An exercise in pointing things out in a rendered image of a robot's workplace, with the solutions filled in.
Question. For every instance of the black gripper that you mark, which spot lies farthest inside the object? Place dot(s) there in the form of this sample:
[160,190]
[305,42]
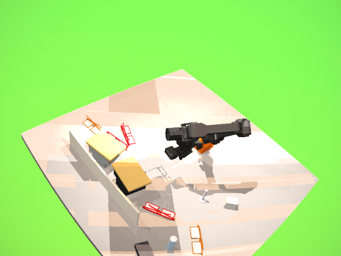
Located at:
[183,150]

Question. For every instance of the grey flat panel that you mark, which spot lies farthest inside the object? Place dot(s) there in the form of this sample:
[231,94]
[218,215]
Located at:
[105,181]

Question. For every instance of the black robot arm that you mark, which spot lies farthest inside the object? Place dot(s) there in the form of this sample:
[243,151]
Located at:
[213,134]

